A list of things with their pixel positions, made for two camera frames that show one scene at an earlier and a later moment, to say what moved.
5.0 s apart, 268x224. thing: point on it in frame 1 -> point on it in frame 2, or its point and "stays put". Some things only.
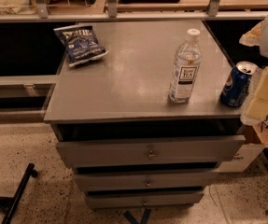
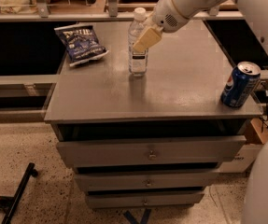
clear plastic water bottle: [186, 70] -> [137, 60]
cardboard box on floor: [256, 137] stays put
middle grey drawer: [147, 181] stays put
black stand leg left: [8, 203] stays put
